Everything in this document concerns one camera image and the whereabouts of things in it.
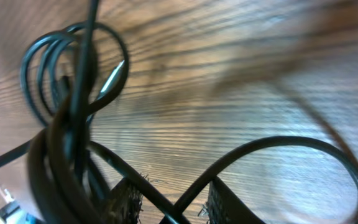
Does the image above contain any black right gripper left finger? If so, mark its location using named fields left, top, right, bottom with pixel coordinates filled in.
left=104, top=178, right=144, bottom=224

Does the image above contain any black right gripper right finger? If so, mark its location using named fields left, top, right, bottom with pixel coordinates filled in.
left=204, top=177, right=265, bottom=224

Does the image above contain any black cable silver plug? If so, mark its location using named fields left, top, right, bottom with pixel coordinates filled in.
left=19, top=21, right=130, bottom=224

